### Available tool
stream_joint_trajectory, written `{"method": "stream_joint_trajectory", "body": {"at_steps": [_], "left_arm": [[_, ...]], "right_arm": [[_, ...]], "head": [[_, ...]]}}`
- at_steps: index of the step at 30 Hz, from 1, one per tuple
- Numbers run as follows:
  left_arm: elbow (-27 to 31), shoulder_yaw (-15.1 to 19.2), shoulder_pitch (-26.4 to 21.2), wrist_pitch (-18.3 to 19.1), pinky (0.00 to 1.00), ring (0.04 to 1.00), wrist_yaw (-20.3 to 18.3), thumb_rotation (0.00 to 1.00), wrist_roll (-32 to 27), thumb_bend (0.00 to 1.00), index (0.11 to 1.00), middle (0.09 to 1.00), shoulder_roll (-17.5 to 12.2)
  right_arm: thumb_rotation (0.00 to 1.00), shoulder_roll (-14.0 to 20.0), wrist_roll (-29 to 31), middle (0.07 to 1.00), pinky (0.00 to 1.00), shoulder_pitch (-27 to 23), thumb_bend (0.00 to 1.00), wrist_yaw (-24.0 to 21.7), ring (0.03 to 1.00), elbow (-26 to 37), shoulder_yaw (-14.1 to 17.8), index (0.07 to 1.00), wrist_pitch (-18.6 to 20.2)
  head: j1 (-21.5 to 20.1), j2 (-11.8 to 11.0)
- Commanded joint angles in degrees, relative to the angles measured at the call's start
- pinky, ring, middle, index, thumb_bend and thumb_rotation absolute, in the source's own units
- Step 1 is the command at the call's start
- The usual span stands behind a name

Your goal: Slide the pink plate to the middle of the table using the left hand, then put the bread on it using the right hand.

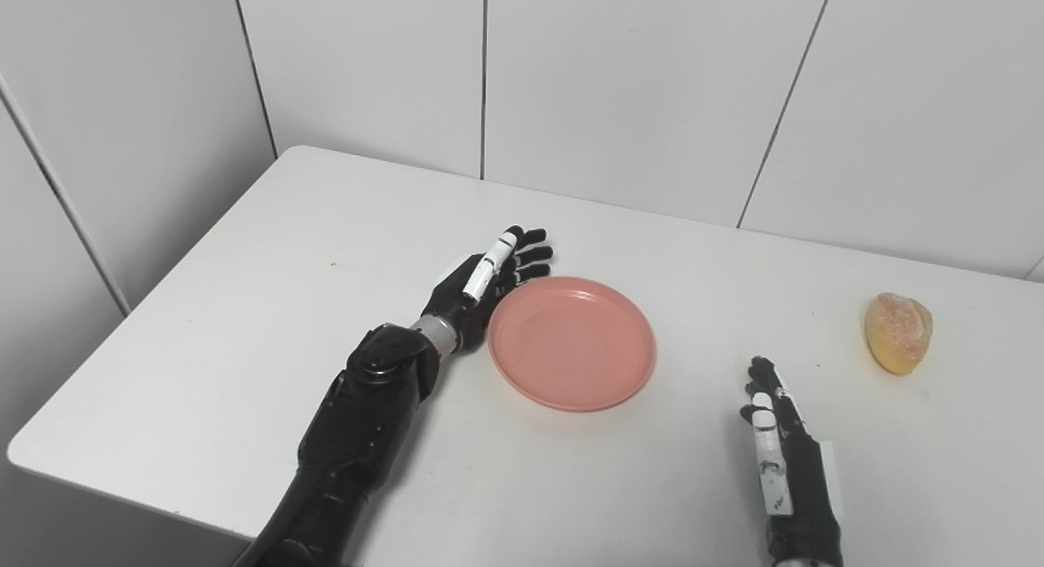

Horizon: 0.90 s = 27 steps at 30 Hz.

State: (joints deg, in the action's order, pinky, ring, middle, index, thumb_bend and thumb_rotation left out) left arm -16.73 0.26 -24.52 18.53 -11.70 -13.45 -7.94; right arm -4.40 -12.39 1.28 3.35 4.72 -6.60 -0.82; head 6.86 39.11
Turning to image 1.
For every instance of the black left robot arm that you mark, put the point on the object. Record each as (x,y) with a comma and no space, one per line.
(363,436)

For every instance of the pink round plate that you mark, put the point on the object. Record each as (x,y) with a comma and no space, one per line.
(571,343)

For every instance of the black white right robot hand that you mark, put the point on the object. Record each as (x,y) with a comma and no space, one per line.
(803,502)

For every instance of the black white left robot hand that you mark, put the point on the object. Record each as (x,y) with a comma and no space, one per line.
(457,294)

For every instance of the sugared bread roll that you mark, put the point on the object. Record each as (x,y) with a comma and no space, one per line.
(899,332)

